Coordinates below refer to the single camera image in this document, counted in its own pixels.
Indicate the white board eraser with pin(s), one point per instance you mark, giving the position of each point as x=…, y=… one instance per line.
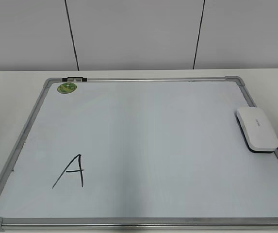
x=257, y=129

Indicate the green round magnet sticker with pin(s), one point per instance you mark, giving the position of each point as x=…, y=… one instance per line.
x=66, y=88

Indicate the white board with grey frame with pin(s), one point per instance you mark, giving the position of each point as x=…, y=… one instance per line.
x=138, y=153

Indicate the black and grey frame clip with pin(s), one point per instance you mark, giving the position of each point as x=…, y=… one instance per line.
x=74, y=79

